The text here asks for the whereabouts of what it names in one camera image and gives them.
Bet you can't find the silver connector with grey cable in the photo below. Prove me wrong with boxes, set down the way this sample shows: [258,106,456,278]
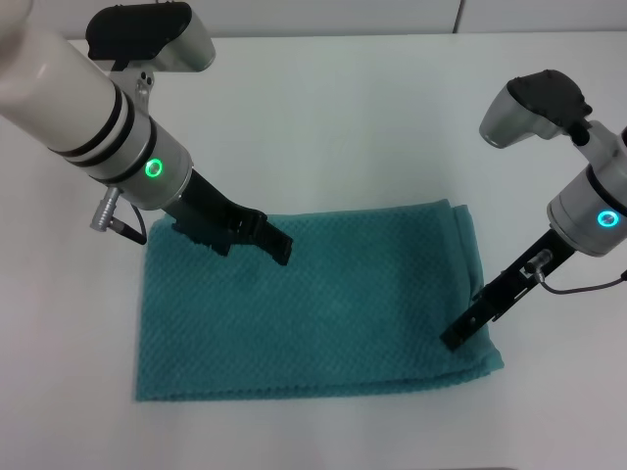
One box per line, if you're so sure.
[521,249,627,296]

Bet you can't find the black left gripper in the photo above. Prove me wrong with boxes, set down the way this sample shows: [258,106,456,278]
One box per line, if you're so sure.
[169,168,295,267]

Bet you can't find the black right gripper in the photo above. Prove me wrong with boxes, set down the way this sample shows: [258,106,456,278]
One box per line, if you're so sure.
[439,228,573,353]

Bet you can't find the silver connector with black cable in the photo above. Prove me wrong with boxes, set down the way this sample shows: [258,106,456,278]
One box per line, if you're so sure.
[87,187,147,246]

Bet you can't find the teal waffle-weave towel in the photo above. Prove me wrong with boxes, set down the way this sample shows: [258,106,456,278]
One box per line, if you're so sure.
[134,197,506,403]

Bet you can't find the left wrist camera, silver and black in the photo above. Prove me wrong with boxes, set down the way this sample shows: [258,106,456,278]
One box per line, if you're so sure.
[85,1,217,99]

